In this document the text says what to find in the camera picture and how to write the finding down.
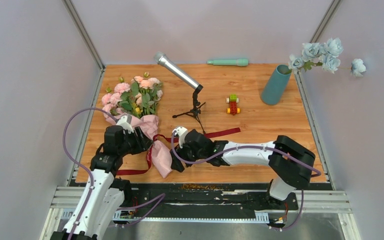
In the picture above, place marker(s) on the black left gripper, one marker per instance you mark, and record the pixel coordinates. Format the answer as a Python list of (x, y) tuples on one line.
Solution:
[(144, 143)]

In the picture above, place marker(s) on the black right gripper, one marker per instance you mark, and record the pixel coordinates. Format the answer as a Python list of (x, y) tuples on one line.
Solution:
[(181, 152)]

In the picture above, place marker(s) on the dark red printed ribbon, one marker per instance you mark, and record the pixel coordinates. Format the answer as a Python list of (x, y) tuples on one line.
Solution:
[(129, 172)]

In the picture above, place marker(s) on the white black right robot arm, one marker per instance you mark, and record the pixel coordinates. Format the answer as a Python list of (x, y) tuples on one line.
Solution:
[(292, 162)]

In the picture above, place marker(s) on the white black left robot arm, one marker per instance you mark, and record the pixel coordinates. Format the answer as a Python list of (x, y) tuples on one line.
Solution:
[(104, 193)]

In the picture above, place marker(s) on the teal cylindrical vase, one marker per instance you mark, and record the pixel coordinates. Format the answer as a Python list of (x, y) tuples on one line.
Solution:
[(276, 85)]

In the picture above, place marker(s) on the light blue artificial flowers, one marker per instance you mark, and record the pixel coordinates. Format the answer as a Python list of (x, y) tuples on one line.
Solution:
[(324, 55)]

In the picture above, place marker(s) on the black microphone tripod stand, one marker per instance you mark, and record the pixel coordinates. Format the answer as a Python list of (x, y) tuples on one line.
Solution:
[(196, 108)]

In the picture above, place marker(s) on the toy brick car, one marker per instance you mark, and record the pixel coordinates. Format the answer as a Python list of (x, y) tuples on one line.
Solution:
[(232, 102)]

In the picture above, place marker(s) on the silver microphone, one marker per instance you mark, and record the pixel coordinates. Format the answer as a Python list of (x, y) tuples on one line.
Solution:
[(162, 60)]

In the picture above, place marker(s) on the mint green toy microphone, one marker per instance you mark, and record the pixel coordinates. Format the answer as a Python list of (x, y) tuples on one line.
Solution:
[(237, 62)]

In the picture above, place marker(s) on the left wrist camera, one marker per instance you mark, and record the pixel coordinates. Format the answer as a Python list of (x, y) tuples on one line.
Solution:
[(124, 123)]

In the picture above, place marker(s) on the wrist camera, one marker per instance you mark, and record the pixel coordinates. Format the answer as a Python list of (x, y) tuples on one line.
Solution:
[(180, 133), (124, 123)]

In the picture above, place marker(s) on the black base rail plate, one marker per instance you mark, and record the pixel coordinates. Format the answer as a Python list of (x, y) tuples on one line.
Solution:
[(225, 201)]

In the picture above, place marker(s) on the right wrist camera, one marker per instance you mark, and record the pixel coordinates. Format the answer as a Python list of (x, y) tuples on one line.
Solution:
[(180, 133)]

